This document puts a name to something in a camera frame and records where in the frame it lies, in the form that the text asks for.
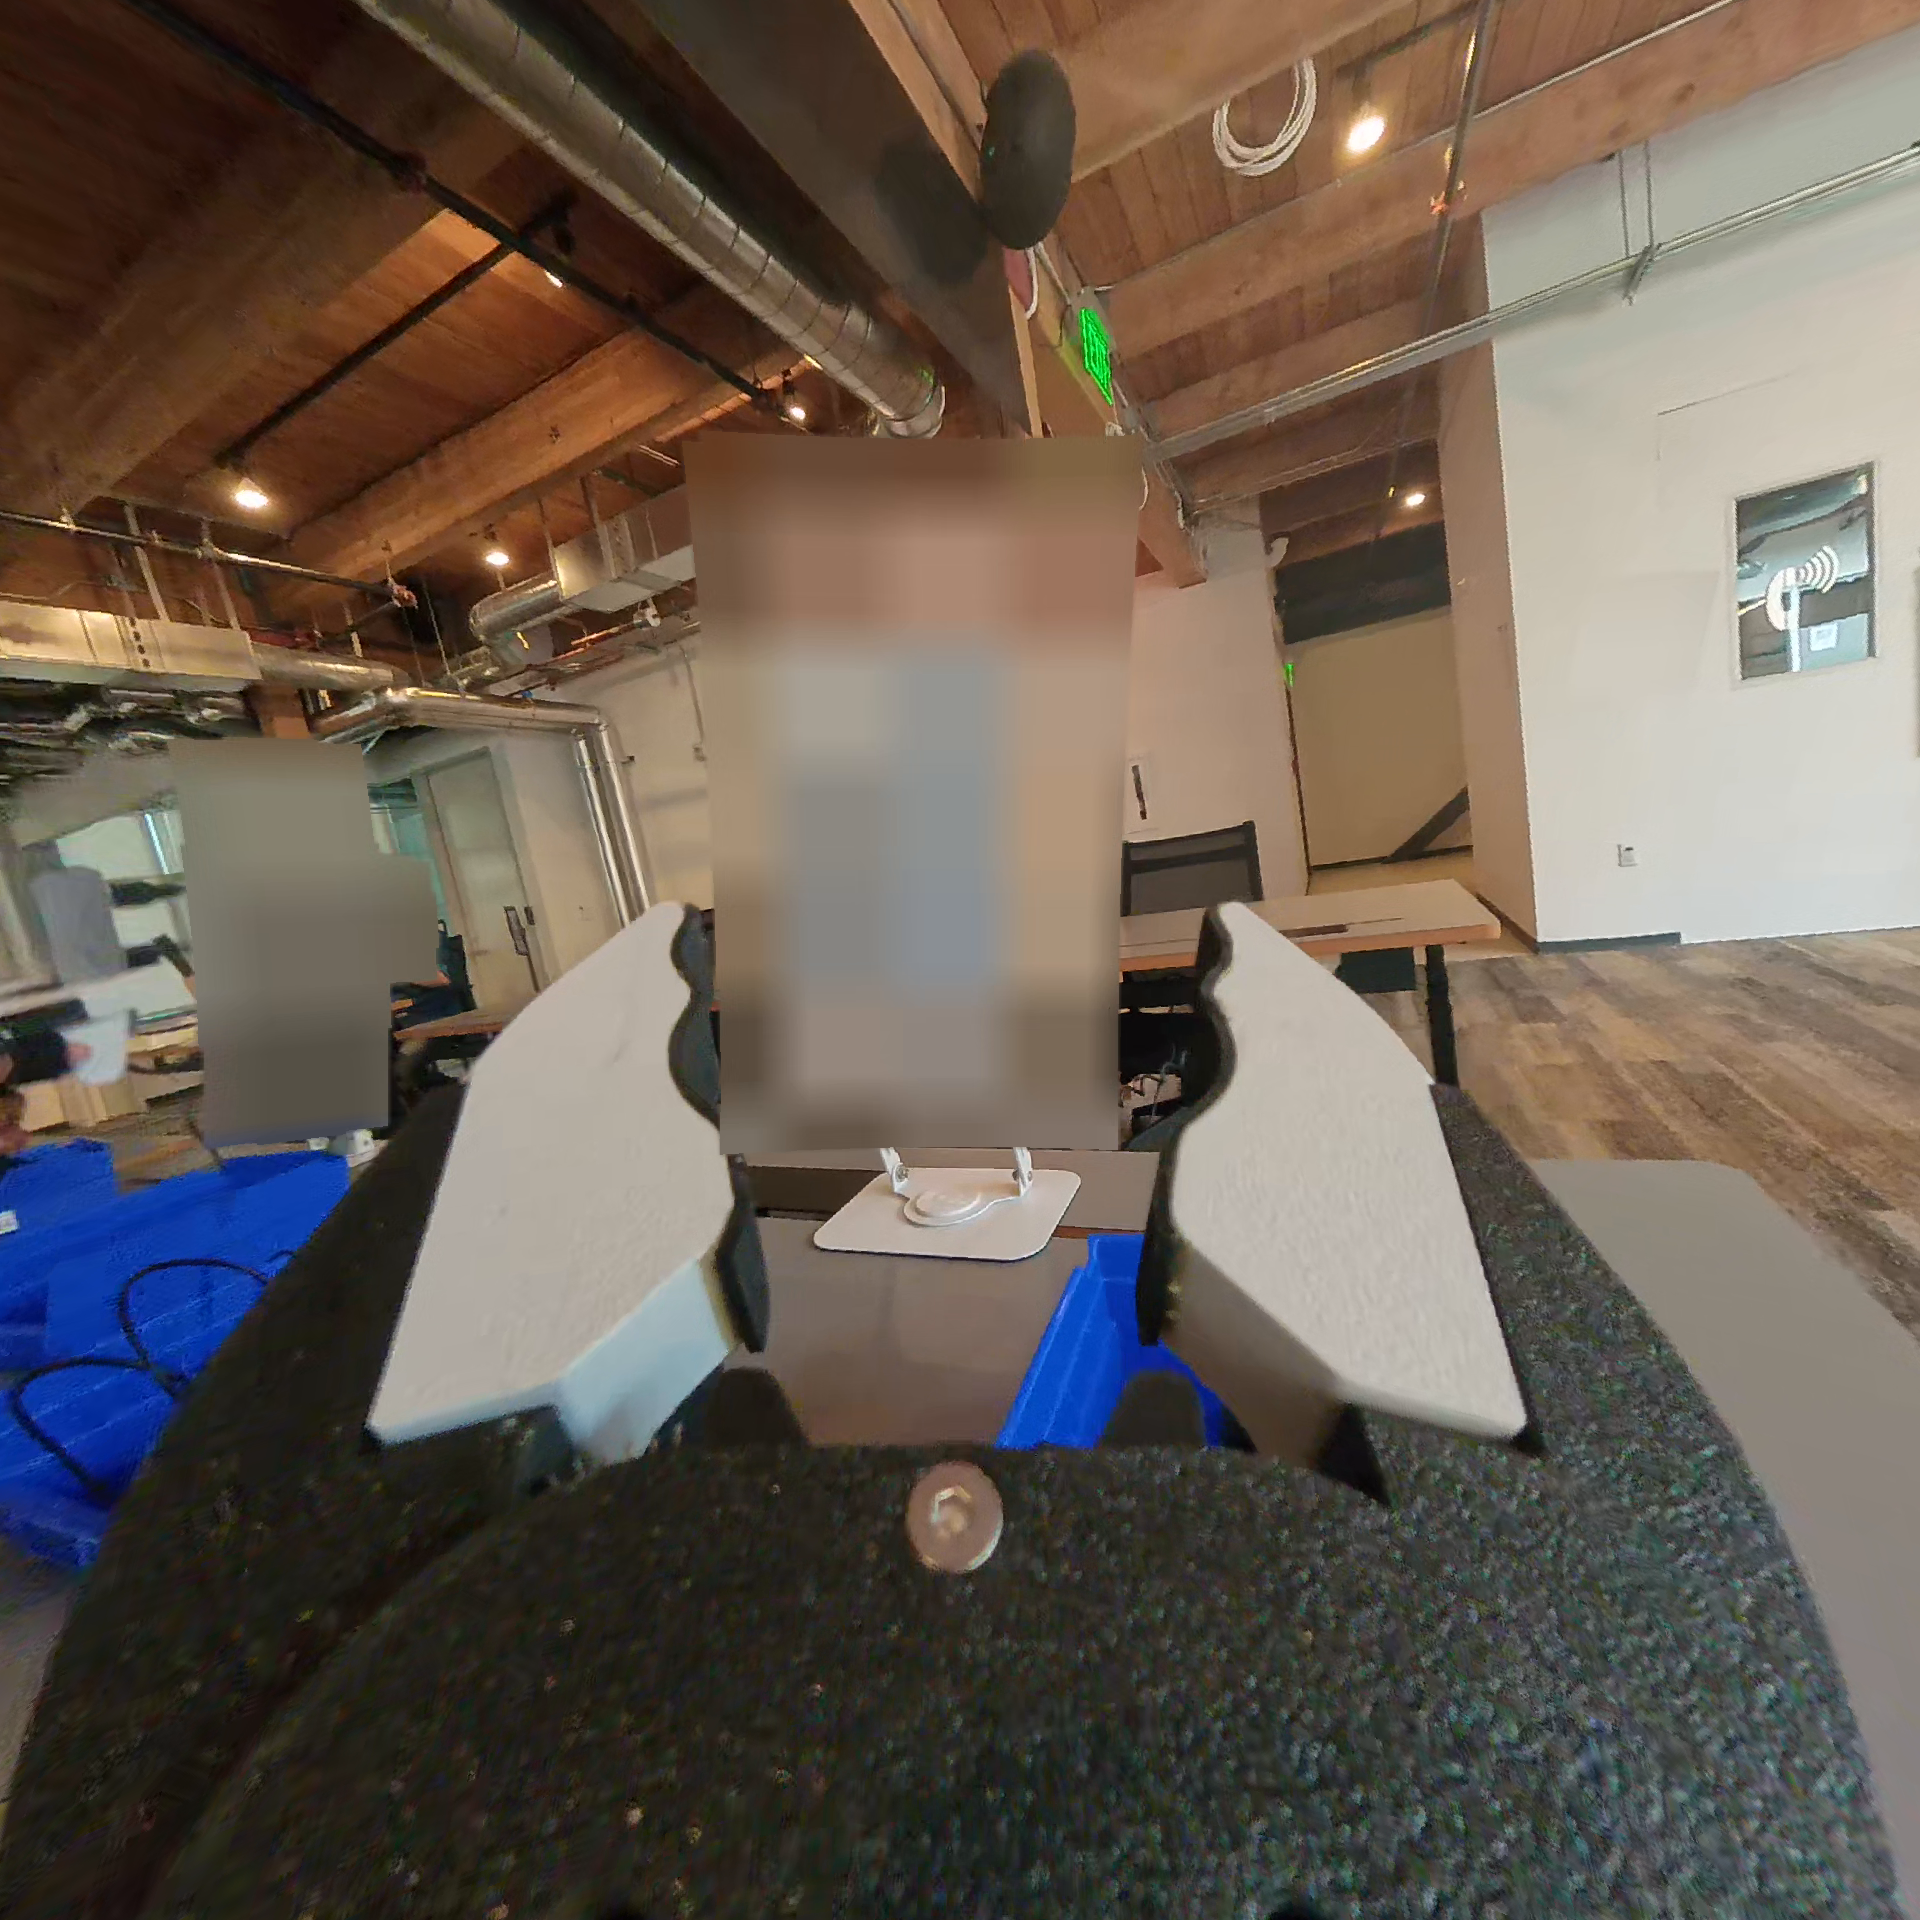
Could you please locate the blue plastic bin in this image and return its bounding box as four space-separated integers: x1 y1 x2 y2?
994 1229 1203 1452
0 1135 362 1572

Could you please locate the framed wall sign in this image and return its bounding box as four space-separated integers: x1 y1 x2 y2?
1732 461 1881 688

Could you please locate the black office chair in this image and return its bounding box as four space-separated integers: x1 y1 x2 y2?
1121 821 1266 921

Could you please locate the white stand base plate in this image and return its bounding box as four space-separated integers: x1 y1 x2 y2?
811 1142 1084 1266

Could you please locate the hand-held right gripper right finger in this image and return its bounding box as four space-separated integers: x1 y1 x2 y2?
1132 895 1531 1465

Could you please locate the silver spiral duct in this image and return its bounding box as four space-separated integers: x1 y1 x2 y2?
347 0 952 440

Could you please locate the black ceiling dome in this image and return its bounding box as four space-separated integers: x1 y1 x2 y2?
979 48 1082 250

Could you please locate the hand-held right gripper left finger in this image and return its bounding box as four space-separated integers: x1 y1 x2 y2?
368 895 777 1466

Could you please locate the tangle of black cables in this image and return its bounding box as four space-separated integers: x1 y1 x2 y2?
8 1257 295 1505

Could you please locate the wooden top desk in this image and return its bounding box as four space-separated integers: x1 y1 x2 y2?
1118 878 1504 1088

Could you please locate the white cable coil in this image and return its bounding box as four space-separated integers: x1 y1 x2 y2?
1210 56 1322 183

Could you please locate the silver air duct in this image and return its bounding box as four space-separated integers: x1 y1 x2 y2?
0 591 619 916

